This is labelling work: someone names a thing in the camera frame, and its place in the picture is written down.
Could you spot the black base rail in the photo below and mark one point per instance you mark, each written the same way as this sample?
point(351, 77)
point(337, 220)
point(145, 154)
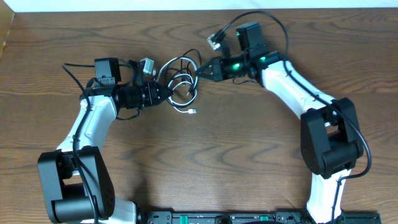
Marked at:
point(281, 216)

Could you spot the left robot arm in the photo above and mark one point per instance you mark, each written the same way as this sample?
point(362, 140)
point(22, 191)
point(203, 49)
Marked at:
point(76, 184)

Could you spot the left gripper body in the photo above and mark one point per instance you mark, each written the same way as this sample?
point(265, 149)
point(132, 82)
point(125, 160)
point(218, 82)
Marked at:
point(152, 94)

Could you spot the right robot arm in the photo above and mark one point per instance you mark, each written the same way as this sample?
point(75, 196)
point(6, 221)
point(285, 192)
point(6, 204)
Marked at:
point(328, 141)

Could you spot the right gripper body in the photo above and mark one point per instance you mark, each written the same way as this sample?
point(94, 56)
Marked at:
point(232, 66)

